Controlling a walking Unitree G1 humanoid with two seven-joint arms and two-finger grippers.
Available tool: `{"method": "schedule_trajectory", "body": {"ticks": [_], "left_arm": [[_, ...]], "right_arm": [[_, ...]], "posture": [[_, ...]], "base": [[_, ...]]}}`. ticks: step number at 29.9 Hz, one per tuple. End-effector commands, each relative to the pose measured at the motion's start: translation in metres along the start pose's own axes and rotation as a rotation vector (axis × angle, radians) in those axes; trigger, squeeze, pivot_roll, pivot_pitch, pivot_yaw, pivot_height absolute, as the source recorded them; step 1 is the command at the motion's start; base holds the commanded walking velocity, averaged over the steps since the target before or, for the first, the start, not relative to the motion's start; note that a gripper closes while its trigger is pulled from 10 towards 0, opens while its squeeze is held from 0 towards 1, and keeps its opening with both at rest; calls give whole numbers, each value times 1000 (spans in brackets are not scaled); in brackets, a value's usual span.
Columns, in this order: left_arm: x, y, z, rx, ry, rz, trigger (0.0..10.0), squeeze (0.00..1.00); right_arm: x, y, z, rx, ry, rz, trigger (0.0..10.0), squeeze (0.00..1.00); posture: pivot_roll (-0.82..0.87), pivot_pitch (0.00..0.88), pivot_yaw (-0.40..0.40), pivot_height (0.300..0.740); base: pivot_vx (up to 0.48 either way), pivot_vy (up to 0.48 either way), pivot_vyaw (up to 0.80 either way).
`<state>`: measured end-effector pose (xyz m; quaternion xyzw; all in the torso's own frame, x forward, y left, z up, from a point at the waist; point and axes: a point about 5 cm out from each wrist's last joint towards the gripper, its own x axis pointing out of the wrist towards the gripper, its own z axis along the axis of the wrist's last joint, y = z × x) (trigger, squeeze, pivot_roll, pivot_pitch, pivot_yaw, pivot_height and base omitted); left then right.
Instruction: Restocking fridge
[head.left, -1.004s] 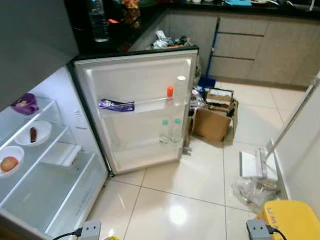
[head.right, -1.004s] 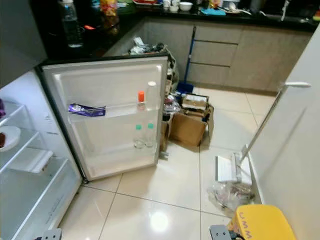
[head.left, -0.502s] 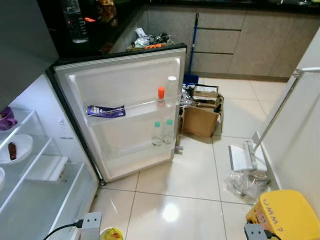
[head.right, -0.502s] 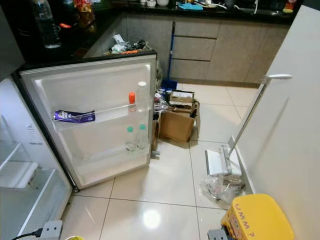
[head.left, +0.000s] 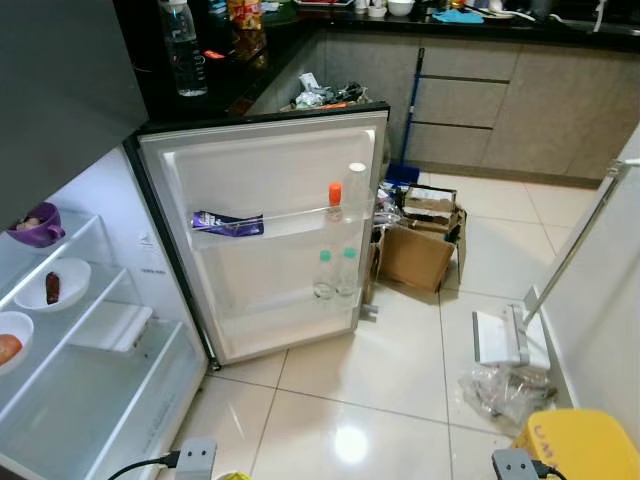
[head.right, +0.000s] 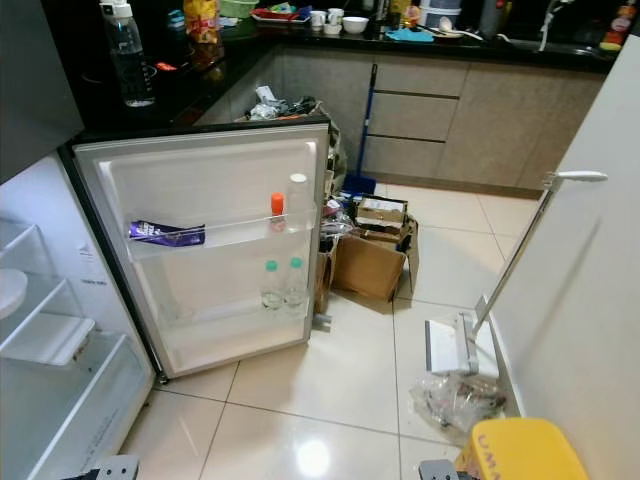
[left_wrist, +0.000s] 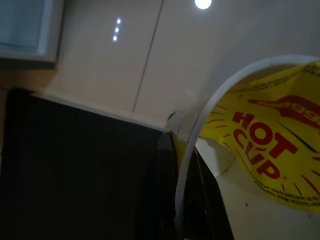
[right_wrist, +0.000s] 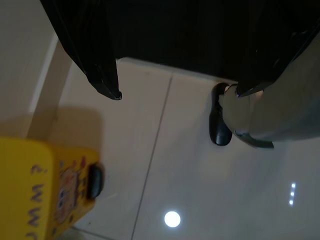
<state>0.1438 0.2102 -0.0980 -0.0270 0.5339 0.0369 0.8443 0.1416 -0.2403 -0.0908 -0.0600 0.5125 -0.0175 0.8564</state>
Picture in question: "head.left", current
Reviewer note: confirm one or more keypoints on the small green cap bottle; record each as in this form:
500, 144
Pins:
324, 275
347, 272

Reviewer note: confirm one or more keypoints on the yellow red snack bag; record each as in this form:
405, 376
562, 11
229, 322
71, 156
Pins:
245, 15

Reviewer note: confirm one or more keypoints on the clear sports bottle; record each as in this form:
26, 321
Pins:
182, 50

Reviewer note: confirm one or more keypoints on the black kitchen counter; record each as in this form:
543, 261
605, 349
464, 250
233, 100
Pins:
240, 75

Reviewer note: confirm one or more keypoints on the white plate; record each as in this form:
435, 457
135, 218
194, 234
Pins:
72, 285

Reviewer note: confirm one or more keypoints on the white ceramic bowl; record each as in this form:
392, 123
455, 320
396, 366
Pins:
400, 6

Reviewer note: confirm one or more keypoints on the dark sausage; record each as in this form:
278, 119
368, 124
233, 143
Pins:
52, 288

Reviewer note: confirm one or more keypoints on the white bowl orange food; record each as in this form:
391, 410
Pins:
12, 345

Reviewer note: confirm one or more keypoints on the orange cap bottle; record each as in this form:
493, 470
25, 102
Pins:
334, 200

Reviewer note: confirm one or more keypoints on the open brown cardboard box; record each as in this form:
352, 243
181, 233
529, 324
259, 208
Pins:
415, 255

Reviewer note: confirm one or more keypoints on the white plastic tray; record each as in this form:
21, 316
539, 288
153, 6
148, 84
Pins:
110, 328

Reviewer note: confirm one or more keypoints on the red tray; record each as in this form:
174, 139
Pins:
322, 3

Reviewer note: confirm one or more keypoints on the white cup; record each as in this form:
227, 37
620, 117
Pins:
378, 10
363, 6

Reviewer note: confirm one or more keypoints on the white flat mop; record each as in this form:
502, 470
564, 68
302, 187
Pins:
495, 335

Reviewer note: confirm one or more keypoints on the tall white cap bottle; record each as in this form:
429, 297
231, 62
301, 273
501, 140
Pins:
356, 190

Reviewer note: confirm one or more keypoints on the purple bowl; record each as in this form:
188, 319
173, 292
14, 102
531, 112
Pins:
35, 225

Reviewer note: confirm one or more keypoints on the clear plastic bag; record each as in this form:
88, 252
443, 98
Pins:
505, 395

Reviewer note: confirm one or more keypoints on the blue cloth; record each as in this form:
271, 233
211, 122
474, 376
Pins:
458, 16

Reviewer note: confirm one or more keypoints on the purple chocolate bag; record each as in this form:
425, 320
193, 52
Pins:
228, 223

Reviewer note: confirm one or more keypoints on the grey kitchen cabinets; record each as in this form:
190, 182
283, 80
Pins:
520, 110

